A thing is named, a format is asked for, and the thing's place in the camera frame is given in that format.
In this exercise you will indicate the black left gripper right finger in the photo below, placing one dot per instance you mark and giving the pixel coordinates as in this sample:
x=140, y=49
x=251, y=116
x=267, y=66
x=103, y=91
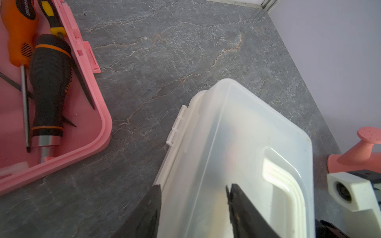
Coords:
x=246, y=220

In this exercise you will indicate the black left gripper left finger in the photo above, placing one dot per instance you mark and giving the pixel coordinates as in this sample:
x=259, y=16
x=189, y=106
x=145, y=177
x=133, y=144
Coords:
x=143, y=222

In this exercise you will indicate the white toolbox with clear lid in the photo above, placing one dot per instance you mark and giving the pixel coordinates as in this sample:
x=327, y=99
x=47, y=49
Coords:
x=225, y=136

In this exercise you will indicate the pink toolbox with clear lid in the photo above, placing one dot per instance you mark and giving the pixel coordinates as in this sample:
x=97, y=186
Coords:
x=86, y=131

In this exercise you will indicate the orange black screwdriver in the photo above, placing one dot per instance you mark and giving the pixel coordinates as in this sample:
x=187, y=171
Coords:
x=50, y=77

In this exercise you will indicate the yellow black screwdriver in pink box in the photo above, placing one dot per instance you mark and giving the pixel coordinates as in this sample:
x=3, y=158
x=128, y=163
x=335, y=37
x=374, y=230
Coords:
x=57, y=29

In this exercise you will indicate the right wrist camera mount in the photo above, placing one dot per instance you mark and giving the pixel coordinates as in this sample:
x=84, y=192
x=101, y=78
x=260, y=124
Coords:
x=359, y=195

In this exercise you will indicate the orange handled screwdriver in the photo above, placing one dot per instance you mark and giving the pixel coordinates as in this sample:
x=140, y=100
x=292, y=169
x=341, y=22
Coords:
x=21, y=22

